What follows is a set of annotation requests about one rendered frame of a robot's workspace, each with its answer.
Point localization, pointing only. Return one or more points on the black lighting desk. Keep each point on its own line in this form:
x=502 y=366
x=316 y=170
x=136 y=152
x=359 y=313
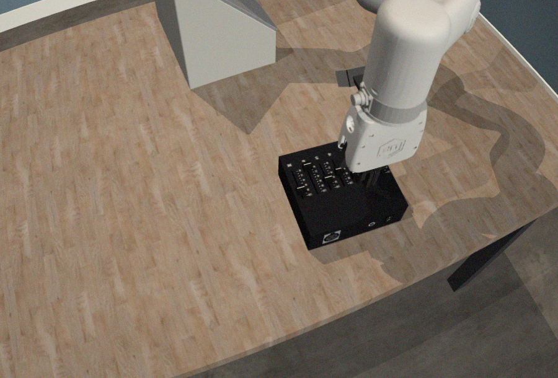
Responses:
x=329 y=203

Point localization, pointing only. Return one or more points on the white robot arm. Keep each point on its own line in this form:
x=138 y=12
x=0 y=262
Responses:
x=408 y=41

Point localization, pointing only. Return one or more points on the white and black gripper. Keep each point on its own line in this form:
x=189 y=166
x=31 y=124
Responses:
x=369 y=144

